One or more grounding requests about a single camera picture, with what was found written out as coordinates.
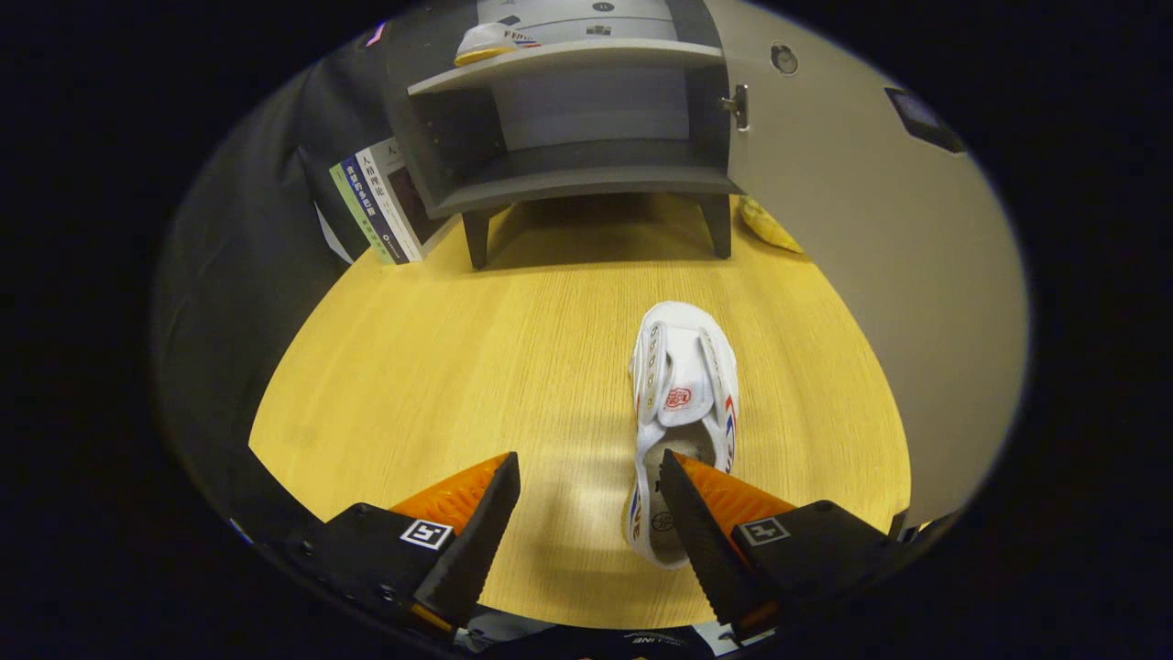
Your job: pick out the white spine book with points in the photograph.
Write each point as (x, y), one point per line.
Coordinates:
(394, 202)

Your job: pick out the black backdrop cloth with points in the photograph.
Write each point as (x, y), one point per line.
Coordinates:
(238, 275)

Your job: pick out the blue spine book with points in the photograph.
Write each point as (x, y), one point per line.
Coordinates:
(374, 211)

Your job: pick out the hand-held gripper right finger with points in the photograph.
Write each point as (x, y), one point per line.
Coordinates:
(701, 541)

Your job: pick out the metal door hinge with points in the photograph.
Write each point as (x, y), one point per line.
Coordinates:
(738, 105)

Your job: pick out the yellow object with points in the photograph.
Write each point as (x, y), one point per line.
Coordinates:
(770, 229)

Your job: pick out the beige shoe cabinet door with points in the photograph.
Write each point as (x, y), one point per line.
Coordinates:
(871, 275)

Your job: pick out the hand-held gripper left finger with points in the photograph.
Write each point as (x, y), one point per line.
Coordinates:
(476, 541)

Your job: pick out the white striped shoe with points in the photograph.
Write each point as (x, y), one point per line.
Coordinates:
(486, 41)
(683, 367)

